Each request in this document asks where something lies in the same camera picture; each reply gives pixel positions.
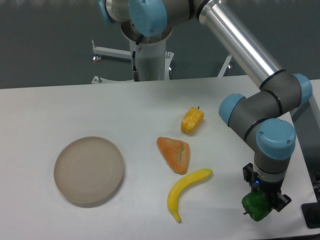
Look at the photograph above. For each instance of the orange toy bread slice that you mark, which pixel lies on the orange toy bread slice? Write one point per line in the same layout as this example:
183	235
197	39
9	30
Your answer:
176	153

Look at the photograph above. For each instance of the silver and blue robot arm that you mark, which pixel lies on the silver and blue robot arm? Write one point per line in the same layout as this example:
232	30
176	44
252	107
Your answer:
256	120

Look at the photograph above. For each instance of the black device at table edge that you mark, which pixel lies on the black device at table edge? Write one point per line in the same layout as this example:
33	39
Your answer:
311	214

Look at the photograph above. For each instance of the yellow toy banana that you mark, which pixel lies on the yellow toy banana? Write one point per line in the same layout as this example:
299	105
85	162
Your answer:
181	186

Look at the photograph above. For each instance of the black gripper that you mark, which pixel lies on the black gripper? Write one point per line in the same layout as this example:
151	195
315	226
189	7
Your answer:
268	183

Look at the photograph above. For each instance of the green toy pepper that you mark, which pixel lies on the green toy pepper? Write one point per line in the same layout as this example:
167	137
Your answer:
256	204

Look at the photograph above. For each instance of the yellow toy pepper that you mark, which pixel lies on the yellow toy pepper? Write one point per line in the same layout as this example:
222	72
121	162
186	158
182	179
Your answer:
192	119

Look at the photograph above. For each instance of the beige round plate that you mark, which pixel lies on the beige round plate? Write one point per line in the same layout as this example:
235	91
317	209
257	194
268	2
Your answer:
89	171

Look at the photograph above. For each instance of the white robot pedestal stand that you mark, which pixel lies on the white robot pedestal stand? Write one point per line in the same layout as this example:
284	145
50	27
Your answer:
182	52

